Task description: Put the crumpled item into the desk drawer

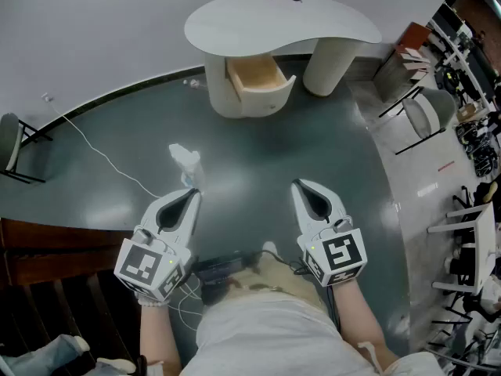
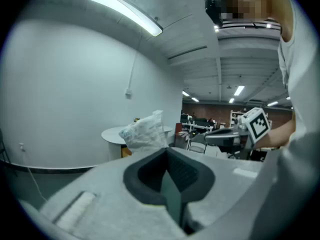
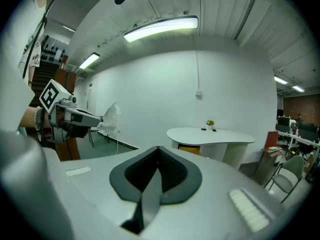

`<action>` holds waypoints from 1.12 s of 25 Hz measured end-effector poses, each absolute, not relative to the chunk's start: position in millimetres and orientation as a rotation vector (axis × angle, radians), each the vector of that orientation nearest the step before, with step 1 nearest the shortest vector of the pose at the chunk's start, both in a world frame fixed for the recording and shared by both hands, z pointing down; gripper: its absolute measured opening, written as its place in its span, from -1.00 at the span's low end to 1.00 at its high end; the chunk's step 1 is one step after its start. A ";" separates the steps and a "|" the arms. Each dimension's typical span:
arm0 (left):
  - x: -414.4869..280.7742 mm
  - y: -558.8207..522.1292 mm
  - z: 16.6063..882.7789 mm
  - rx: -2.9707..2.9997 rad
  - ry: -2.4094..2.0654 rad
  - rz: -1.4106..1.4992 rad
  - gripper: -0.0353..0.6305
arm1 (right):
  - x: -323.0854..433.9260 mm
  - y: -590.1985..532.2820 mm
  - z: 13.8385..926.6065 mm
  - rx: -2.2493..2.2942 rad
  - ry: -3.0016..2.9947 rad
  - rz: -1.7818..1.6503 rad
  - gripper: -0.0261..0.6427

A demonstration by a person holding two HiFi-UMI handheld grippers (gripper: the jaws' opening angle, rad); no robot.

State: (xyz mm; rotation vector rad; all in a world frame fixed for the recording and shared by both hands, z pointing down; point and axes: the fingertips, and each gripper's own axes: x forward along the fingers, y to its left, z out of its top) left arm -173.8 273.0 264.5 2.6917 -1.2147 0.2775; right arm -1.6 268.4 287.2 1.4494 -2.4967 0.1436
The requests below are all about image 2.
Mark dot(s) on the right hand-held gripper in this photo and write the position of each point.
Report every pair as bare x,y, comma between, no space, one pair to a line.
257,126

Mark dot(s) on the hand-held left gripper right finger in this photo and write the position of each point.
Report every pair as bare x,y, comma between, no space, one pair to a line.
225,191

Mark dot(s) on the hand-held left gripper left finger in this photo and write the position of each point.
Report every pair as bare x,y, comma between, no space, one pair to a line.
107,209

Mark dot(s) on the wooden drawer with white front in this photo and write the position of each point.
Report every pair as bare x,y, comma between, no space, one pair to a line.
126,151

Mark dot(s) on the clear plastic bag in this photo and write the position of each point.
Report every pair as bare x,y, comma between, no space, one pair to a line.
143,134

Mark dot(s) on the person's right forearm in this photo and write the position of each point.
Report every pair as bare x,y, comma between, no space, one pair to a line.
280,134

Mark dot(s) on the white storage shelf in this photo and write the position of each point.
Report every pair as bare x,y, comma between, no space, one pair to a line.
235,119

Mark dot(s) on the white office desk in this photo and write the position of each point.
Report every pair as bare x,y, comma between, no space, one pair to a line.
197,127

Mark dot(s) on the grey padded chair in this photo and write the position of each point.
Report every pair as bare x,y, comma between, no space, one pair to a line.
196,147

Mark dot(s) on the rectangular ceiling light panel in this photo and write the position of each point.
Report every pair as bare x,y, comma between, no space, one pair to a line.
239,90
231,100

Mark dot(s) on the white curved table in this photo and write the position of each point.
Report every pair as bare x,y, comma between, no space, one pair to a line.
112,135

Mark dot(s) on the small potted flower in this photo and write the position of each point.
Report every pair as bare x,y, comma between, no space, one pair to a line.
136,120

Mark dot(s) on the person's white t-shirt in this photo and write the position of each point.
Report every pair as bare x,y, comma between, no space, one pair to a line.
300,71

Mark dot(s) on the black folding chair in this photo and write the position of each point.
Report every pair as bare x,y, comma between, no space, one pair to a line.
5,151

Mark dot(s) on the person's head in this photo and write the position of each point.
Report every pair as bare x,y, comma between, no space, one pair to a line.
280,14

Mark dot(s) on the long ceiling tube light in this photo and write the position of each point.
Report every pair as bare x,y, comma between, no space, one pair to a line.
125,9

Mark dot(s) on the white wall junction box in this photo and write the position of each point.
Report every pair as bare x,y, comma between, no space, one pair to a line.
128,93

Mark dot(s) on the white wall outlet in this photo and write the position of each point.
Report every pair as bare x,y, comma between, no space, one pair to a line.
22,147

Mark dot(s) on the white wall conduit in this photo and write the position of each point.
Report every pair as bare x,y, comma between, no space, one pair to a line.
133,64

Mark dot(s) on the black head-worn camera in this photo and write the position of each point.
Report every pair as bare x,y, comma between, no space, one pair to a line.
213,9

